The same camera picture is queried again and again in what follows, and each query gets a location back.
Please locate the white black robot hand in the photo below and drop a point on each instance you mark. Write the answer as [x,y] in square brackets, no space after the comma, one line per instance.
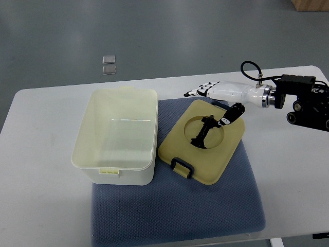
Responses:
[238,93]

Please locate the yellow box lid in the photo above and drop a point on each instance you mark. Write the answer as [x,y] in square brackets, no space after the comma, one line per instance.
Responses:
[203,141]

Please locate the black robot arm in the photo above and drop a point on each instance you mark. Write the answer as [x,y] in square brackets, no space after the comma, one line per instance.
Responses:
[310,109]

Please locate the cardboard box corner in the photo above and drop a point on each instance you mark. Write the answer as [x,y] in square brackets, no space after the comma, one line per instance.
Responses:
[310,5]

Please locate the white storage box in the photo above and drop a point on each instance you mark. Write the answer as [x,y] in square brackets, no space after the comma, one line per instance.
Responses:
[117,139]

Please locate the blue textured mat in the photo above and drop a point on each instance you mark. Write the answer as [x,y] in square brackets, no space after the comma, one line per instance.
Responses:
[171,208]

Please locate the upper floor plate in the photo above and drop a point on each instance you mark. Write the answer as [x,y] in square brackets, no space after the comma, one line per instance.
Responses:
[109,59]

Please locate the white table leg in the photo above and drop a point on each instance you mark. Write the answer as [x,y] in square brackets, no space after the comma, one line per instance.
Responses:
[276,242]

